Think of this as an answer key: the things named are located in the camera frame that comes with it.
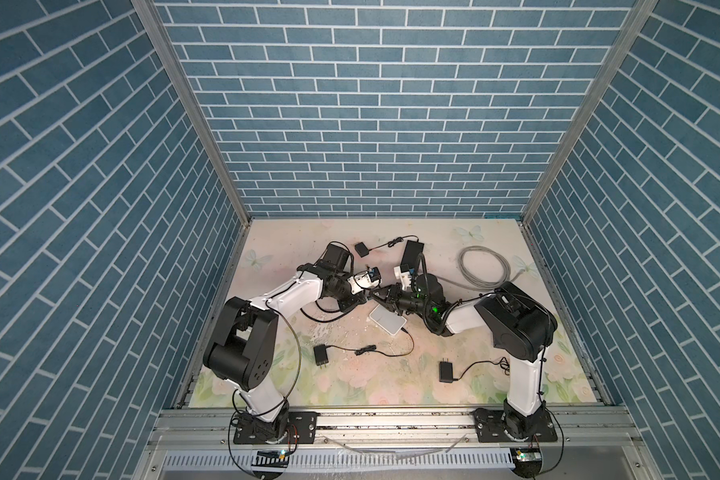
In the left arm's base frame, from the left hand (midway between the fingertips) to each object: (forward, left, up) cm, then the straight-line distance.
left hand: (361, 295), depth 91 cm
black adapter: (-15, +11, -6) cm, 20 cm away
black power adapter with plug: (-22, -24, -5) cm, 33 cm away
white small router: (-6, -8, -5) cm, 11 cm away
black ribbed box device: (+24, -19, -10) cm, 32 cm away
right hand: (-1, -2, +3) cm, 4 cm away
